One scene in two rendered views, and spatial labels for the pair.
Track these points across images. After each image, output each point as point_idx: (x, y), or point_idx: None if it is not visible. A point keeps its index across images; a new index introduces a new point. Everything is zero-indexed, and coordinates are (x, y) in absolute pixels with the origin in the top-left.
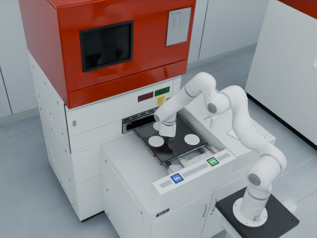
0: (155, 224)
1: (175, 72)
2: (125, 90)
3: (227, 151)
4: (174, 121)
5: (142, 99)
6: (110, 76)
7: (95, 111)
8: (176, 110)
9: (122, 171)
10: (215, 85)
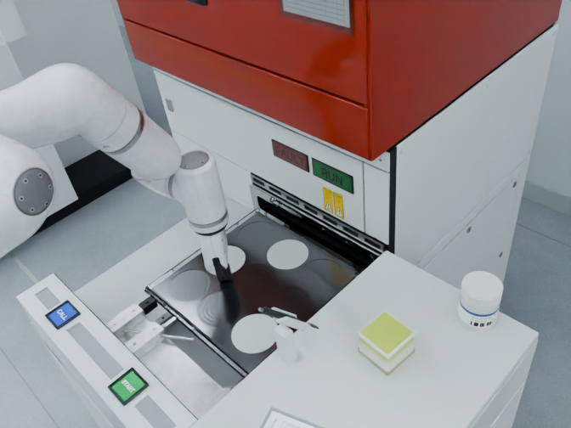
0: (58, 363)
1: (330, 127)
2: (214, 89)
3: (183, 423)
4: (198, 228)
5: (283, 156)
6: (175, 25)
7: (197, 107)
8: (132, 171)
9: (150, 246)
10: (1, 104)
